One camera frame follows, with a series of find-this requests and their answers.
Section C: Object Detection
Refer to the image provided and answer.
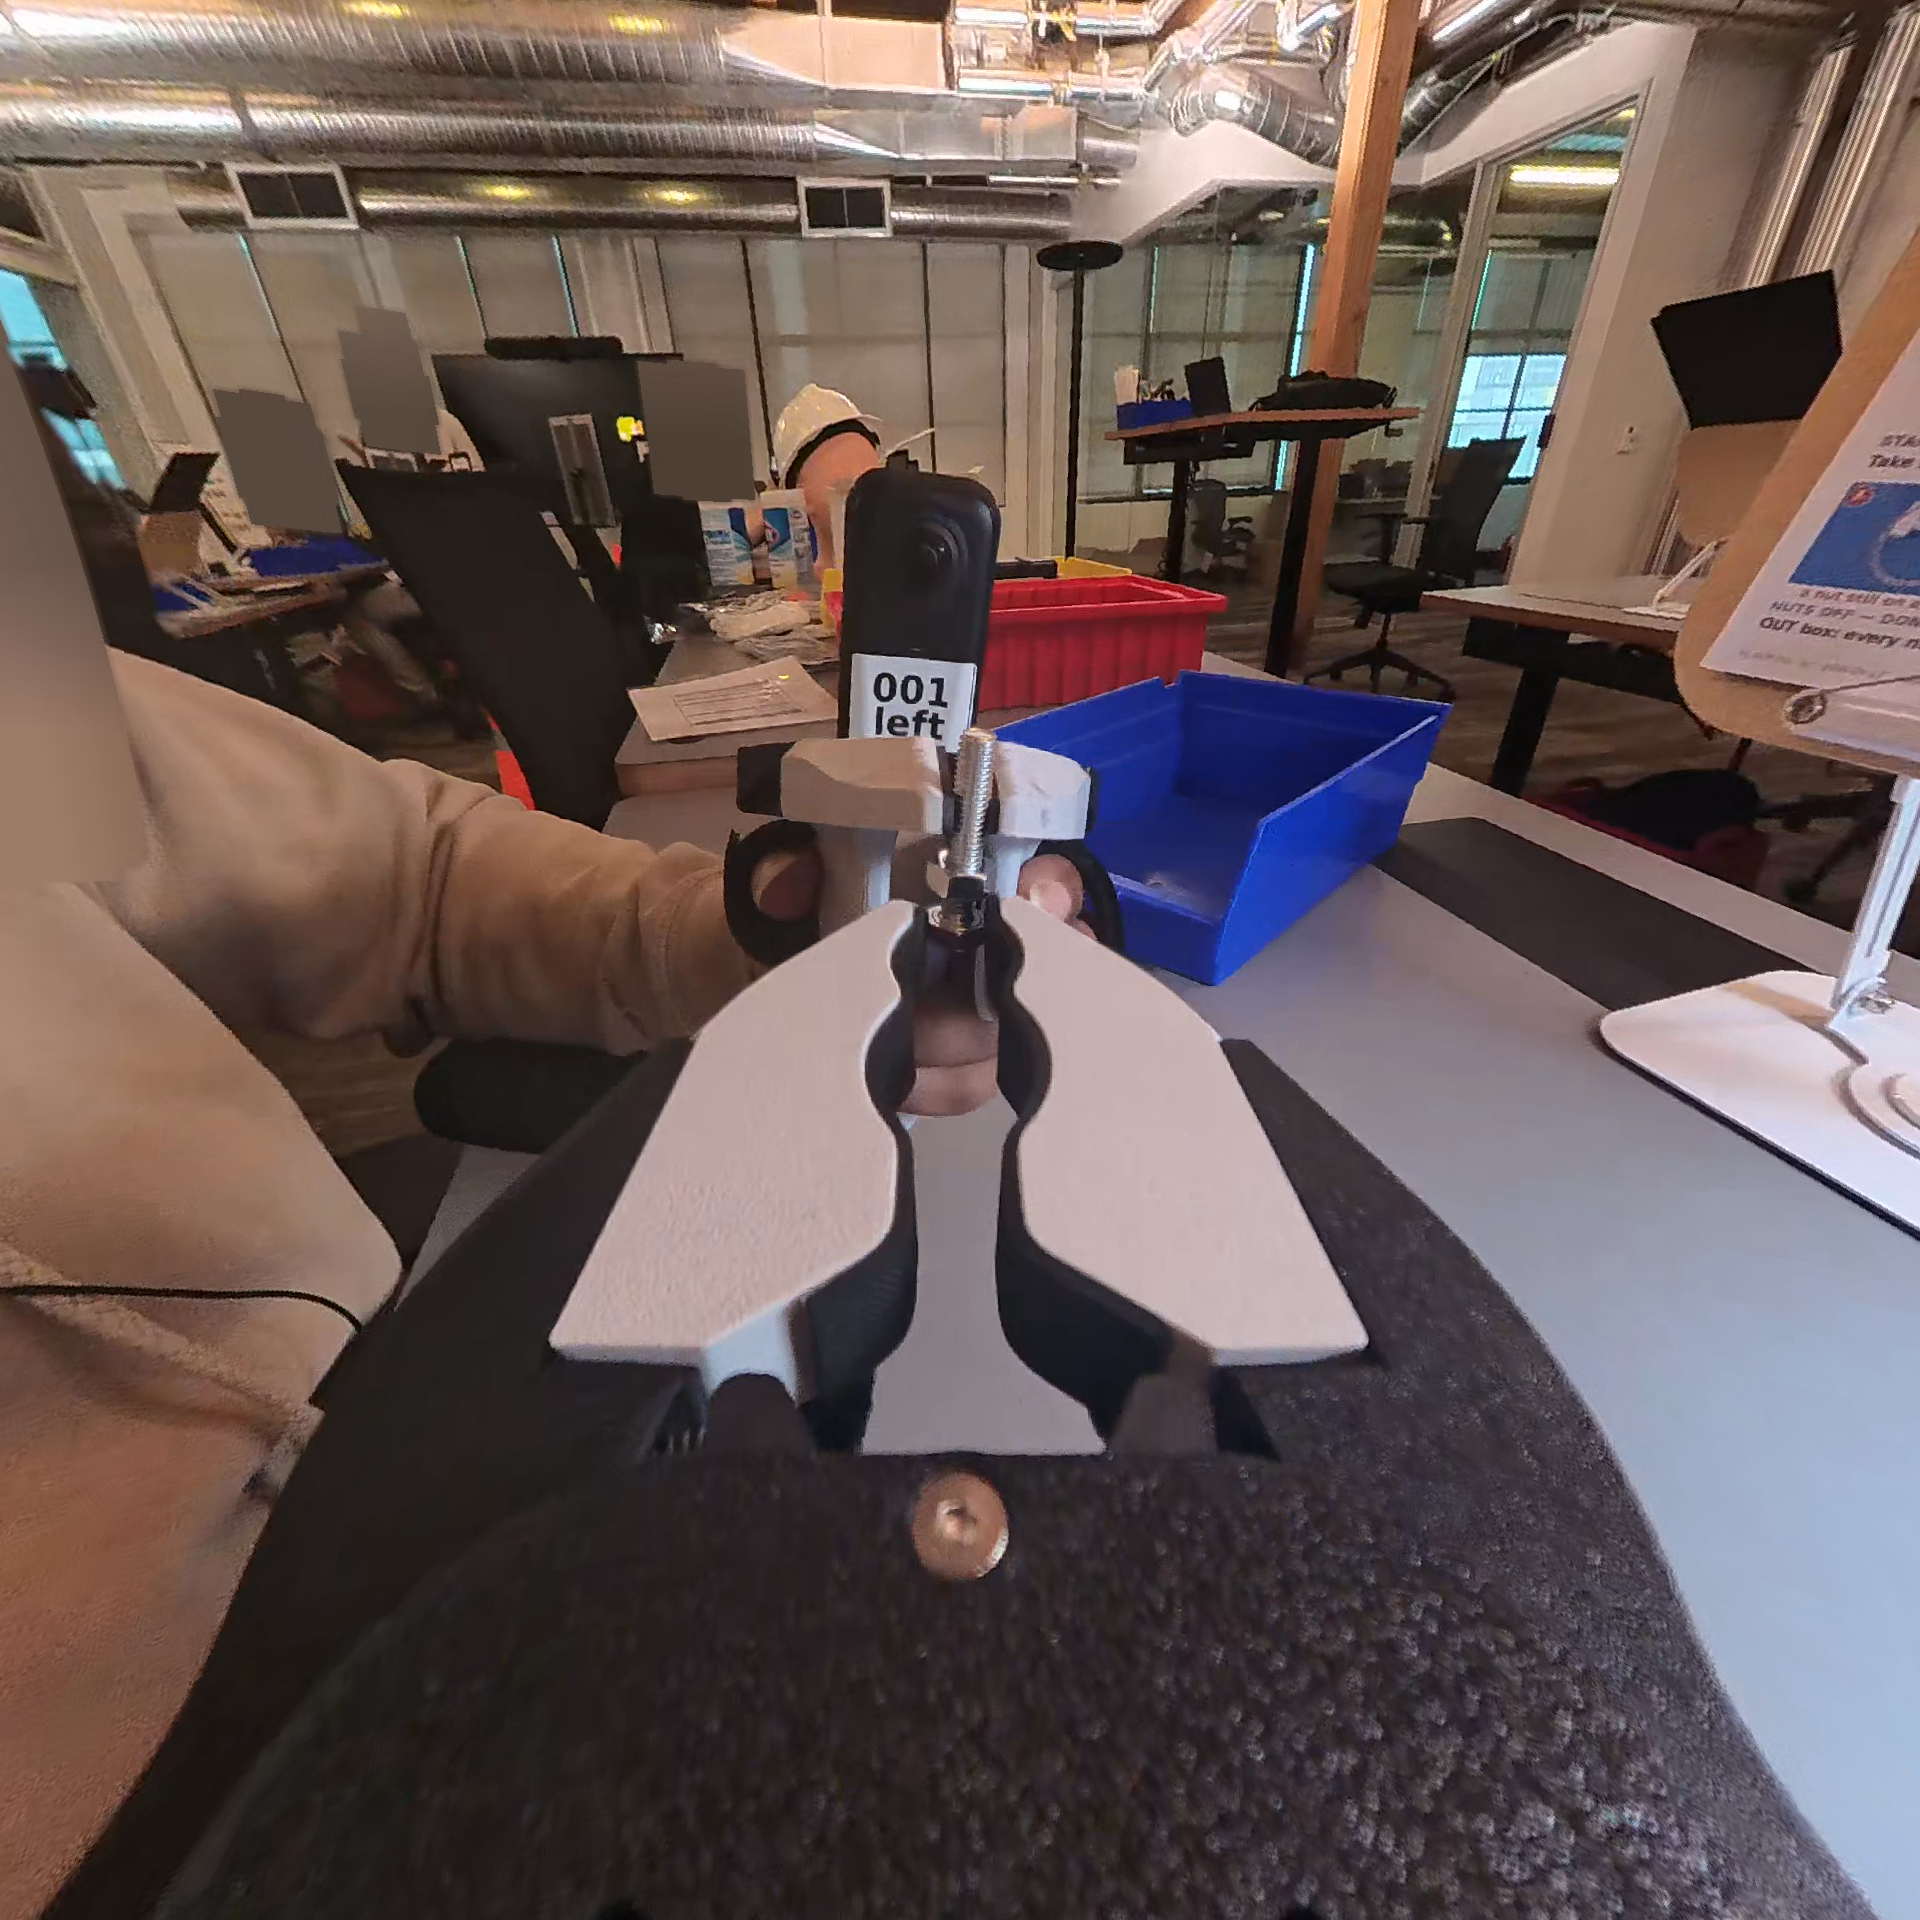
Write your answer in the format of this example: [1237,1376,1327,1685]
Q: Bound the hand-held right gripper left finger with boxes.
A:
[550,900,936,1413]

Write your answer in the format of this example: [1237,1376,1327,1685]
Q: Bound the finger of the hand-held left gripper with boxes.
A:
[781,735,955,925]
[992,743,1098,848]

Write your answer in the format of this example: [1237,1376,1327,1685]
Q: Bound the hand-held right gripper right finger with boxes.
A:
[992,900,1374,1418]

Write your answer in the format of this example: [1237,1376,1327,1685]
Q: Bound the silver threaded bolt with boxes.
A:
[946,728,1000,902]

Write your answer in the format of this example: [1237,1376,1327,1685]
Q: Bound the small hex nut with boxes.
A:
[919,878,1018,975]

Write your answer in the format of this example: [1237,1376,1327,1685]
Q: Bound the blue plastic bin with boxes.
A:
[992,667,1451,986]

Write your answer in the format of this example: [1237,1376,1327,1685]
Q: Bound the white tablet stand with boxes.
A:
[1599,677,1920,1239]

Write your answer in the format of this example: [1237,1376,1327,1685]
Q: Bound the person's left forearm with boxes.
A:
[122,646,768,1051]

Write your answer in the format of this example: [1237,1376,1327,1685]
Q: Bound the person's left hand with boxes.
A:
[746,851,1088,1117]

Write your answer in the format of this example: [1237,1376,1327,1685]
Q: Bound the white paper sheets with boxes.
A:
[624,660,848,746]

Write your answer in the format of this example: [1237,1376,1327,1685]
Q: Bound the red plastic bin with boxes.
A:
[975,572,1231,722]

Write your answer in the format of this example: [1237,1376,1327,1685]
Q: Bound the black chair armrest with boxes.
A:
[415,1035,647,1151]

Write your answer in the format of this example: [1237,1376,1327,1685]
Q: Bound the black floor lamp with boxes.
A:
[1036,239,1124,567]

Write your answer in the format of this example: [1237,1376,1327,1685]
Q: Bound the wooden standing desk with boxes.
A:
[1104,400,1426,677]

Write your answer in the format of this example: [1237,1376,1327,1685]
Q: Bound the black computer monitor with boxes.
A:
[1650,272,1845,428]
[436,351,647,536]

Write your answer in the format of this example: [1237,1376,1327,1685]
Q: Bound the person's beige hoodie torso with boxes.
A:
[0,360,406,1920]

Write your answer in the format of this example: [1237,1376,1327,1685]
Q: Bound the white instruction sheet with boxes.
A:
[1741,421,1920,692]

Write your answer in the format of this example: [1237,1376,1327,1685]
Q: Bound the beige hoodie drawstring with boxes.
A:
[0,1246,326,1501]

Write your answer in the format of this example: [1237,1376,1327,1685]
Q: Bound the black earphone cable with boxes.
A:
[0,1279,368,1340]

